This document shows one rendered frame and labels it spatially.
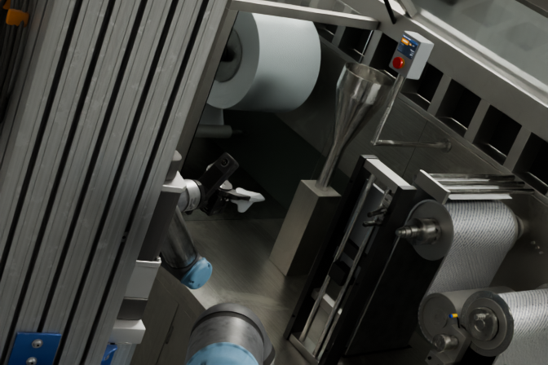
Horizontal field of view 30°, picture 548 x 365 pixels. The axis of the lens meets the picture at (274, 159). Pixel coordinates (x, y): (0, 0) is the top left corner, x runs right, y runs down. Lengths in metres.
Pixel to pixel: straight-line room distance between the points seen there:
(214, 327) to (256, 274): 1.36
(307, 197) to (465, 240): 0.58
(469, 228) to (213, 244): 0.83
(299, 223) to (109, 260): 1.29
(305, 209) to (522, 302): 0.75
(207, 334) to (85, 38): 0.46
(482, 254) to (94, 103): 1.30
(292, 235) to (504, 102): 0.70
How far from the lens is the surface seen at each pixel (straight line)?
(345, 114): 2.76
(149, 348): 2.93
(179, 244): 2.23
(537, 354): 2.51
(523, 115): 2.72
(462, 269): 2.53
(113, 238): 1.64
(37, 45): 1.48
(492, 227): 2.54
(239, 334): 1.53
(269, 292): 2.84
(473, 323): 2.38
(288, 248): 2.93
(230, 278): 2.83
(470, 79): 2.83
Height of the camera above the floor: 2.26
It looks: 22 degrees down
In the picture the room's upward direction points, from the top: 21 degrees clockwise
